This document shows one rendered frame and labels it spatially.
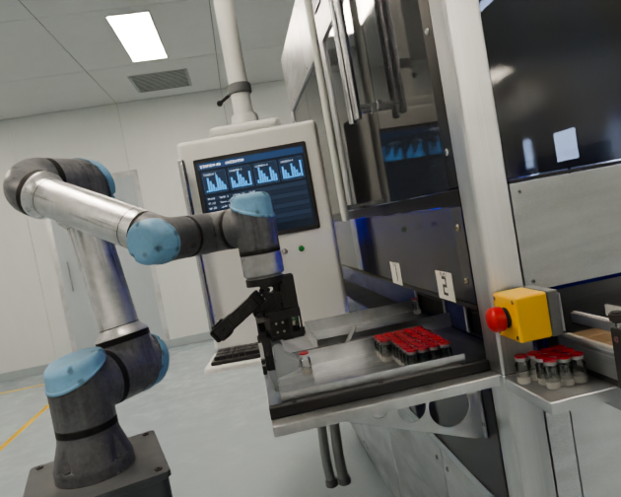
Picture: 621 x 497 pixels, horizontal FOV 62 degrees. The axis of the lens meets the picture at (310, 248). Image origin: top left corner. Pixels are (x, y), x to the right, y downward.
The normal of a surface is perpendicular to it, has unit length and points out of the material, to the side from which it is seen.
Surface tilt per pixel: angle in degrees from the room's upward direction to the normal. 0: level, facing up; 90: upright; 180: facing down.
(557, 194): 90
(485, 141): 90
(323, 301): 90
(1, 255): 90
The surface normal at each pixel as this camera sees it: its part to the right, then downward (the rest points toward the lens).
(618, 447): 0.14, 0.03
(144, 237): -0.46, 0.13
